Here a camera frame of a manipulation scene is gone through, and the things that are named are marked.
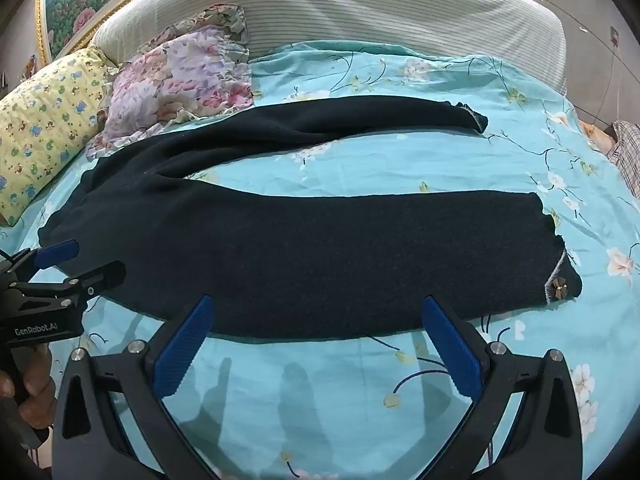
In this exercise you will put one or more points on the person's left hand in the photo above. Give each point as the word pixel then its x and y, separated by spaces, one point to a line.
pixel 37 385

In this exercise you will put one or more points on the gold framed landscape painting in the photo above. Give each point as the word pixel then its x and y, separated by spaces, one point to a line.
pixel 75 5

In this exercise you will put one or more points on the wall socket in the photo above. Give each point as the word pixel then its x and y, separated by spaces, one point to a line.
pixel 614 35

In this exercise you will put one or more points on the yellow printed pillow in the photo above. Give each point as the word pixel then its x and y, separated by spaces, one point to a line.
pixel 45 125

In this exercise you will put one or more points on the pink floral pillow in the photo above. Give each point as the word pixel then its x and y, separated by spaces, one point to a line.
pixel 170 90

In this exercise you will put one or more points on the plaid cloth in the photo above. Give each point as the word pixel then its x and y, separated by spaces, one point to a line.
pixel 627 152

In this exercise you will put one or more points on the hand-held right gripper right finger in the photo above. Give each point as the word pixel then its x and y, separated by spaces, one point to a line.
pixel 452 350

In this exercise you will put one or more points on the teal floral bed sheet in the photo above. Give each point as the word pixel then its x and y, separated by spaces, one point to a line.
pixel 380 170

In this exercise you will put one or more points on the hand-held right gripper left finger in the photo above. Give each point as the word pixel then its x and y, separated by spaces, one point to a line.
pixel 182 345

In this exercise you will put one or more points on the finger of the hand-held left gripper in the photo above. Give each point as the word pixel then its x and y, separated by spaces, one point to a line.
pixel 100 276
pixel 57 254

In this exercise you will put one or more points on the green floral ruffled pillow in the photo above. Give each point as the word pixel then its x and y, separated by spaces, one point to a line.
pixel 210 20

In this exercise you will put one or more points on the striped padded headboard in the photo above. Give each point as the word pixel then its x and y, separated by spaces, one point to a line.
pixel 375 10

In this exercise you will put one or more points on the dark knit pants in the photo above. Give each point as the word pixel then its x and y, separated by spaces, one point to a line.
pixel 300 255

